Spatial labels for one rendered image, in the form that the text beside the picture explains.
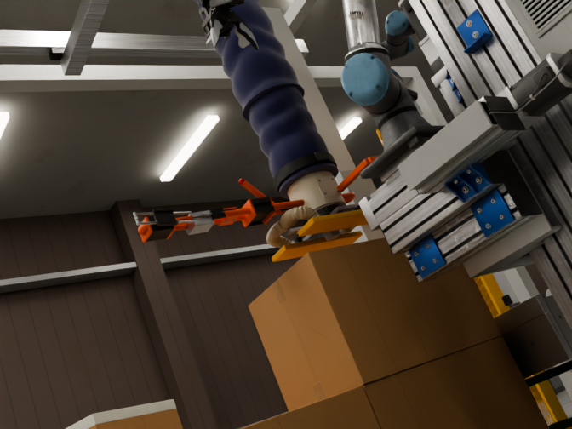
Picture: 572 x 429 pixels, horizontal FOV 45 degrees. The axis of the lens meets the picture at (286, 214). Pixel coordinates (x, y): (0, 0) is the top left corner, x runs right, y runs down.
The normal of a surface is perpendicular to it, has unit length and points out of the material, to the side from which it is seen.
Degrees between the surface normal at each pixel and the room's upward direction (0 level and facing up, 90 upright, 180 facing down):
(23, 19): 180
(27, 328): 90
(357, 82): 97
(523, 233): 90
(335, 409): 90
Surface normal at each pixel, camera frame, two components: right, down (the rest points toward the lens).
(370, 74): -0.44, -0.01
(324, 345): -0.80, 0.11
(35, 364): 0.53, -0.49
